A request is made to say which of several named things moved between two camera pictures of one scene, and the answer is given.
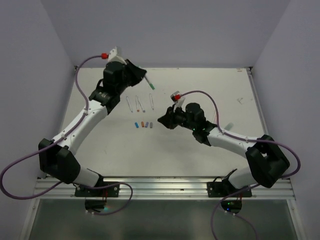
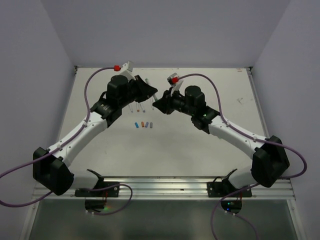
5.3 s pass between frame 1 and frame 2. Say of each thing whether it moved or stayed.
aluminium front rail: stayed
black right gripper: moved
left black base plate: stayed
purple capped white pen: stayed
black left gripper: moved
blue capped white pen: stayed
